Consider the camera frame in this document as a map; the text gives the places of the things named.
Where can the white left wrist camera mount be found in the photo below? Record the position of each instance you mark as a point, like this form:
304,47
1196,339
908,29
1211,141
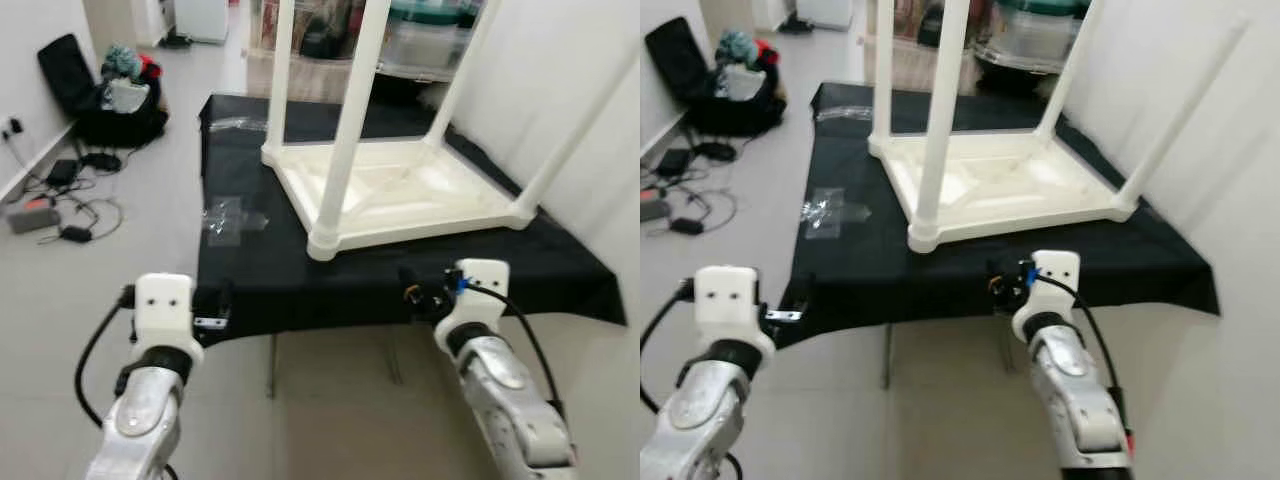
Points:
165,310
730,300

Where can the teal cloth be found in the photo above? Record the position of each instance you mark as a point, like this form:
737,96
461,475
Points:
738,47
122,62

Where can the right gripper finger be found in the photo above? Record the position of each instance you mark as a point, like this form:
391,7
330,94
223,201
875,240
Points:
996,272
408,278

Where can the black router with antennas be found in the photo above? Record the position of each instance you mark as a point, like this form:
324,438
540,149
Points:
715,152
100,160

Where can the small black power adapter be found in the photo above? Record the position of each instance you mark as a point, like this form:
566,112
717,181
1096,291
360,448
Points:
75,234
686,226

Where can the beige cloth covered bench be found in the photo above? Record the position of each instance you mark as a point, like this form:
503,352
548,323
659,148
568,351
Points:
910,68
310,75

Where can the red cloth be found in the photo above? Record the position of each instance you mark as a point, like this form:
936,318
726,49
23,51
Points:
151,68
767,52

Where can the black bag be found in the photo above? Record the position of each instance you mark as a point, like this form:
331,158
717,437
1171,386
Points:
930,22
322,38

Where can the black power brick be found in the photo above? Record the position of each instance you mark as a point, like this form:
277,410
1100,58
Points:
673,162
62,172

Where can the black wall plug charger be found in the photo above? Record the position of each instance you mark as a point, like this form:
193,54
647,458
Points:
13,126

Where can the clear plastic storage box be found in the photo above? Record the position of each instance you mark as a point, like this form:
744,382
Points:
1030,42
420,48

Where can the grey metal table frame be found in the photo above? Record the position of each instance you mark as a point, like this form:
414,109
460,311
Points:
271,365
886,355

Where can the white plastic children table top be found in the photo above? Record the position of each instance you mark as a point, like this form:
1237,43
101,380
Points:
420,195
1020,185

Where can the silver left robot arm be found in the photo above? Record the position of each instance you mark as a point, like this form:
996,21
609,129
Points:
700,415
140,420

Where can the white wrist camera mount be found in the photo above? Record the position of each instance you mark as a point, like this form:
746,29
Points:
165,310
475,295
1055,285
730,300

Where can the grey box with red label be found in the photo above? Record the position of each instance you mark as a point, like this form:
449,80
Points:
652,208
33,220

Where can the black round bowl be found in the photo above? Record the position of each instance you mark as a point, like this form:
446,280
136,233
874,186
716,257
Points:
1010,80
400,88

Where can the storage box with orange lid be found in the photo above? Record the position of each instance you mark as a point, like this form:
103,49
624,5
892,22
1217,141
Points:
262,22
905,18

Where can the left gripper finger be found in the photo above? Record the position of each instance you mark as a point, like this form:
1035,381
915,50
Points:
686,290
226,295
127,296
805,290

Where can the clear plastic bag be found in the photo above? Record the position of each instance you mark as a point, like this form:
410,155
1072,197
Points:
128,95
742,82

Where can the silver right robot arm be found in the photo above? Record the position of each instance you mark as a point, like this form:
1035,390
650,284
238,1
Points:
1075,395
510,400

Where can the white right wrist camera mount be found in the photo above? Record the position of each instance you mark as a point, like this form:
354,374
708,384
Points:
1055,285
475,295

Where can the black open suitcase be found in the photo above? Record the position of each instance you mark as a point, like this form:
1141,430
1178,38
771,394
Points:
65,75
675,60

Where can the clear tape strip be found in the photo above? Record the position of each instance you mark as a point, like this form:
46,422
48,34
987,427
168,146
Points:
842,112
238,123

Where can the green item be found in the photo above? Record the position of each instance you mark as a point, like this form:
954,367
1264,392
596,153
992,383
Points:
430,10
1040,6

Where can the black mop head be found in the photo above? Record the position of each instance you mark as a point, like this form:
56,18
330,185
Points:
795,25
175,42

